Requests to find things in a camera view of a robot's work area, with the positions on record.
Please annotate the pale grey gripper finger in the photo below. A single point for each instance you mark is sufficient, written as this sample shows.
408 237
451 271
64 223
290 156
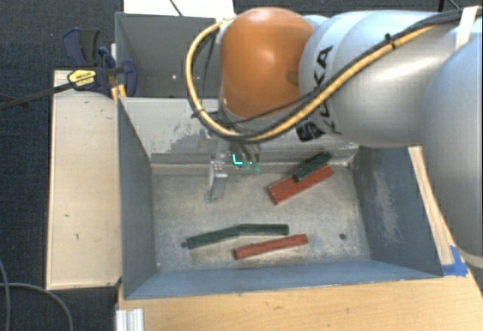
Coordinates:
220 188
208 186

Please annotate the grey metal bin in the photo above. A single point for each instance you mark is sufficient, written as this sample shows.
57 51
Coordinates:
249 209

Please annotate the dark green flat block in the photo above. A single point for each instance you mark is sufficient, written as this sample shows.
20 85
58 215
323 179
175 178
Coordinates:
312 166
213 239
264 229

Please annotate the red-brown flat block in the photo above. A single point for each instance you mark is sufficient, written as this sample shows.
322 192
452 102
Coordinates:
298 188
269 246

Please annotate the pale wood flat board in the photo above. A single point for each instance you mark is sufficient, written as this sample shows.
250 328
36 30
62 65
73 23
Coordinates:
85 186

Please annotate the black cylinder on white bracket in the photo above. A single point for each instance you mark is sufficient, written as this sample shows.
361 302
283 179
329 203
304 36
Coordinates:
307 132

